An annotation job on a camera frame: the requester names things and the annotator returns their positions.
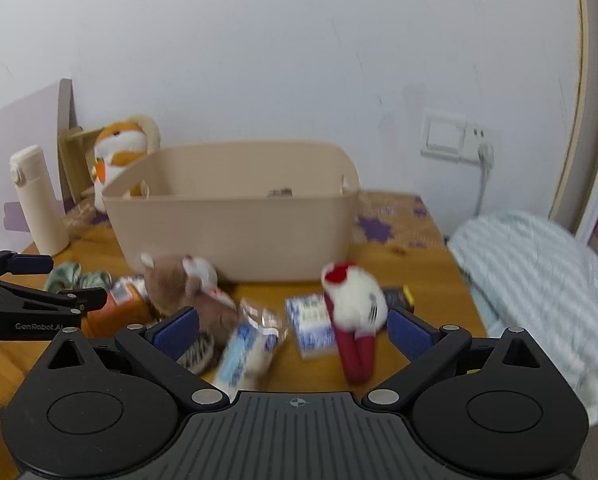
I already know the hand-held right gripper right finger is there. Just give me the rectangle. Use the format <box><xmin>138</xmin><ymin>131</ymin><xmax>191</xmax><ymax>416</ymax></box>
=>
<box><xmin>361</xmin><ymin>308</ymin><xmax>551</xmax><ymax>412</ymax></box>

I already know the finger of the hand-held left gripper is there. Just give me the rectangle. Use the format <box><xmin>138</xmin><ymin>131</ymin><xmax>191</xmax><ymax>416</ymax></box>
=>
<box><xmin>0</xmin><ymin>282</ymin><xmax>108</xmax><ymax>322</ymax></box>
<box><xmin>0</xmin><ymin>243</ymin><xmax>54</xmax><ymax>281</ymax></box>

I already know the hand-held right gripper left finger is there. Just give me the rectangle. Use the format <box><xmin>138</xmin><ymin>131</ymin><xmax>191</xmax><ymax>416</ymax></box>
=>
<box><xmin>43</xmin><ymin>307</ymin><xmax>231</xmax><ymax>412</ymax></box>

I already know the green scrunchie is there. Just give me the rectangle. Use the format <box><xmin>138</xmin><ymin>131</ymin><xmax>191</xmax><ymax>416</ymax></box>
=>
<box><xmin>44</xmin><ymin>261</ymin><xmax>112</xmax><ymax>293</ymax></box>

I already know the black box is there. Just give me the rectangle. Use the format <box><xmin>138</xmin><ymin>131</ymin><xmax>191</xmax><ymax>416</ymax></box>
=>
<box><xmin>381</xmin><ymin>286</ymin><xmax>415</xmax><ymax>313</ymax></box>

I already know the brown plush toy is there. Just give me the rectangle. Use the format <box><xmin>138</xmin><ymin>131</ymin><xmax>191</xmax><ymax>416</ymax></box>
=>
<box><xmin>140</xmin><ymin>253</ymin><xmax>240</xmax><ymax>348</ymax></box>

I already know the orange box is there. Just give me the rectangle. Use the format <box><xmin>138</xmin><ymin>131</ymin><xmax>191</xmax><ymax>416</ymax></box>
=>
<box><xmin>81</xmin><ymin>276</ymin><xmax>152</xmax><ymax>338</ymax></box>

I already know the white red plush toy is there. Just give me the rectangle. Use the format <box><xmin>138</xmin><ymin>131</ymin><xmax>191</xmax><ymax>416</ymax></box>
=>
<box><xmin>320</xmin><ymin>261</ymin><xmax>389</xmax><ymax>385</ymax></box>

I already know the clear packet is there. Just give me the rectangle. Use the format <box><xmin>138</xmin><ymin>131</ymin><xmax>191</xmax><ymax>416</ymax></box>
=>
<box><xmin>214</xmin><ymin>297</ymin><xmax>290</xmax><ymax>393</ymax></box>

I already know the blue white tissue packet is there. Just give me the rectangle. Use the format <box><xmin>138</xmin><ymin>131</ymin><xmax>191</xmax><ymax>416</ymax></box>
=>
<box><xmin>285</xmin><ymin>294</ymin><xmax>339</xmax><ymax>361</ymax></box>

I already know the beige plastic bin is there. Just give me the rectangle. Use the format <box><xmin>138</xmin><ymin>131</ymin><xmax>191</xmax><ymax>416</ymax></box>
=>
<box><xmin>101</xmin><ymin>140</ymin><xmax>362</xmax><ymax>283</ymax></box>

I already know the white thermos bottle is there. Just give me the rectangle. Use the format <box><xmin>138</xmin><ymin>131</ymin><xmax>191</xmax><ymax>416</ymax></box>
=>
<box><xmin>10</xmin><ymin>145</ymin><xmax>70</xmax><ymax>255</ymax></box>

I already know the wooden stand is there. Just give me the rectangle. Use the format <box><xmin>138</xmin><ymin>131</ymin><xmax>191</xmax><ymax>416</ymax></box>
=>
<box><xmin>57</xmin><ymin>125</ymin><xmax>102</xmax><ymax>206</ymax></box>

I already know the blue white striped blanket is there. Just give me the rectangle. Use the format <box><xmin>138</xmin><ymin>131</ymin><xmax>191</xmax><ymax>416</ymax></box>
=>
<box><xmin>446</xmin><ymin>210</ymin><xmax>598</xmax><ymax>421</ymax></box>

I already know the pale purple board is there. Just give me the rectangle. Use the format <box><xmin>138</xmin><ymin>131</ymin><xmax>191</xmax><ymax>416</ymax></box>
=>
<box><xmin>0</xmin><ymin>78</ymin><xmax>74</xmax><ymax>256</ymax></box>

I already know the orange white hamster plush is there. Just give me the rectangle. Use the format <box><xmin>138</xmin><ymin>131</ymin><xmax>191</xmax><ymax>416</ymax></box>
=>
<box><xmin>91</xmin><ymin>114</ymin><xmax>161</xmax><ymax>213</ymax></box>

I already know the white plug with cable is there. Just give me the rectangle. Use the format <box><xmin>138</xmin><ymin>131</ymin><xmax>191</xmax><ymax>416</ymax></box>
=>
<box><xmin>472</xmin><ymin>142</ymin><xmax>495</xmax><ymax>218</ymax></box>

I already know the white wall switch socket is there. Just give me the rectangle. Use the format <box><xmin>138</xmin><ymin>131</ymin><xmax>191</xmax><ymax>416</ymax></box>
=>
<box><xmin>420</xmin><ymin>109</ymin><xmax>500</xmax><ymax>163</ymax></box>

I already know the curved wooden frame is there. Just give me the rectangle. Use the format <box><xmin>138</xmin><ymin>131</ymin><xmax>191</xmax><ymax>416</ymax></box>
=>
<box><xmin>549</xmin><ymin>0</ymin><xmax>598</xmax><ymax>246</ymax></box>

